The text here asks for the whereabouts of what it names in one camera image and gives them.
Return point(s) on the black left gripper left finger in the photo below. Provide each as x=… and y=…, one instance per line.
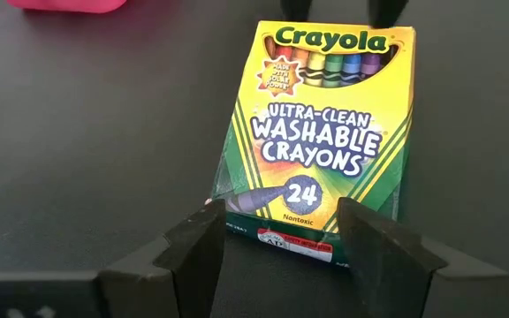
x=192, y=265

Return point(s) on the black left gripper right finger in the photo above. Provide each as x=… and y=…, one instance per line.
x=378, y=260

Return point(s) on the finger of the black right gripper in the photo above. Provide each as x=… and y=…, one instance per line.
x=387, y=11
x=295, y=9

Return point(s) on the yellow green crayon box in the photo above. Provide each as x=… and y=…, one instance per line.
x=316, y=132

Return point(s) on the pink plastic pencil case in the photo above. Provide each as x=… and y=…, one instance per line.
x=60, y=4

